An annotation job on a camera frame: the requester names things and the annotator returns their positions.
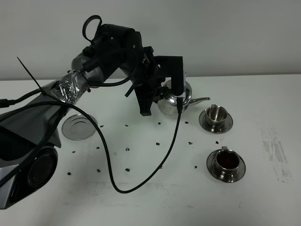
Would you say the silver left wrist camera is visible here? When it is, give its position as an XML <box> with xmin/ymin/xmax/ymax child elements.
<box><xmin>181</xmin><ymin>68</ymin><xmax>186</xmax><ymax>99</ymax></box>

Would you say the far stainless steel saucer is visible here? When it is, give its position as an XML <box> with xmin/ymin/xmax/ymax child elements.
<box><xmin>198</xmin><ymin>109</ymin><xmax>233</xmax><ymax>134</ymax></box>

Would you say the far stainless steel teacup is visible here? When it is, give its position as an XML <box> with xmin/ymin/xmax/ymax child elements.
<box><xmin>206</xmin><ymin>104</ymin><xmax>228</xmax><ymax>125</ymax></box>

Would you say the near stainless steel teacup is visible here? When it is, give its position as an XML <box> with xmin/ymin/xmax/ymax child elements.
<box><xmin>215</xmin><ymin>146</ymin><xmax>240</xmax><ymax>170</ymax></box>

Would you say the stainless steel saucer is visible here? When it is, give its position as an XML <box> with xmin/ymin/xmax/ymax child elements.
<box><xmin>206</xmin><ymin>149</ymin><xmax>246</xmax><ymax>183</ymax></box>
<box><xmin>198</xmin><ymin>109</ymin><xmax>233</xmax><ymax>134</ymax></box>

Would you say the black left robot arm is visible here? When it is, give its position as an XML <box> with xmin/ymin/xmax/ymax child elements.
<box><xmin>0</xmin><ymin>23</ymin><xmax>185</xmax><ymax>210</ymax></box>

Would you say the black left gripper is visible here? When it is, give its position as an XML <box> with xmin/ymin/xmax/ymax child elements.
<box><xmin>135</xmin><ymin>46</ymin><xmax>183</xmax><ymax>116</ymax></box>

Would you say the black cable tie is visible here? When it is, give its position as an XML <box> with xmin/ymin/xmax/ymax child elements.
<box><xmin>15</xmin><ymin>57</ymin><xmax>68</xmax><ymax>117</ymax></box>

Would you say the near stainless steel saucer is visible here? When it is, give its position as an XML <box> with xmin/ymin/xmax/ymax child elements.
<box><xmin>206</xmin><ymin>149</ymin><xmax>246</xmax><ymax>183</ymax></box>

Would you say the steel teapot saucer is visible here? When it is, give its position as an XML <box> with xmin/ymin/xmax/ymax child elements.
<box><xmin>62</xmin><ymin>114</ymin><xmax>96</xmax><ymax>141</ymax></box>

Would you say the stainless steel teapot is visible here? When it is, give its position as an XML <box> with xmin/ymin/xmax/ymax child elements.
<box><xmin>157</xmin><ymin>79</ymin><xmax>211</xmax><ymax>116</ymax></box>

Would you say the stainless steel teacup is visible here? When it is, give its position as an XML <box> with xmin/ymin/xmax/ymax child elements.
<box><xmin>215</xmin><ymin>146</ymin><xmax>240</xmax><ymax>170</ymax></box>
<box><xmin>206</xmin><ymin>104</ymin><xmax>228</xmax><ymax>125</ymax></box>

